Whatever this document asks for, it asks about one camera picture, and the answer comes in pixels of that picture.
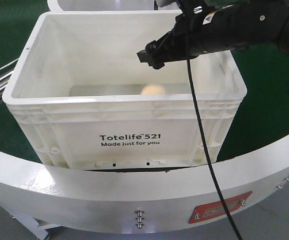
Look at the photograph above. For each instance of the yellow plush mango toy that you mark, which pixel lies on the yellow plush mango toy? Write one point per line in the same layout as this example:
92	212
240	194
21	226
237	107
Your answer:
153	89

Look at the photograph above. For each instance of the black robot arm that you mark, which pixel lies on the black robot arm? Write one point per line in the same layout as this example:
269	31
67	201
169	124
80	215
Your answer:
282	44

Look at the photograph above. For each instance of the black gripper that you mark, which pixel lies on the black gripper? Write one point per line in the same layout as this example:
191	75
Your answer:
201	29

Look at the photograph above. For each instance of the red warning label plate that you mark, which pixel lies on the red warning label plate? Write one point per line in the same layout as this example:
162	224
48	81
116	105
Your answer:
215	209

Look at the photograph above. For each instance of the white conveyor inner hub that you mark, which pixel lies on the white conveyor inner hub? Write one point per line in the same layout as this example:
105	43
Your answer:
106	5

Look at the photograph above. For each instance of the white plastic tote crate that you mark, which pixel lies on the white plastic tote crate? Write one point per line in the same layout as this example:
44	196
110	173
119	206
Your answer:
76	94

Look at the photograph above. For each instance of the white conveyor outer rim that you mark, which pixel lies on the white conveyor outer rim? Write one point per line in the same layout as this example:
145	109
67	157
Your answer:
137	202

